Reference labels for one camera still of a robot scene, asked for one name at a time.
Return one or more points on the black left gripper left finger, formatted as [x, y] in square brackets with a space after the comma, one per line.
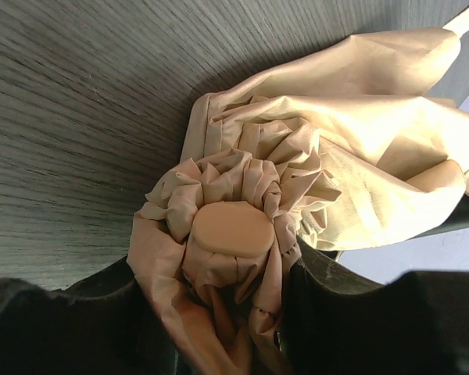
[89, 328]

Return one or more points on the cream folding umbrella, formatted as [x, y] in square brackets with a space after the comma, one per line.
[342, 149]

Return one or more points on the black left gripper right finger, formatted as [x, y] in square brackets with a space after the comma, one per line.
[338, 322]

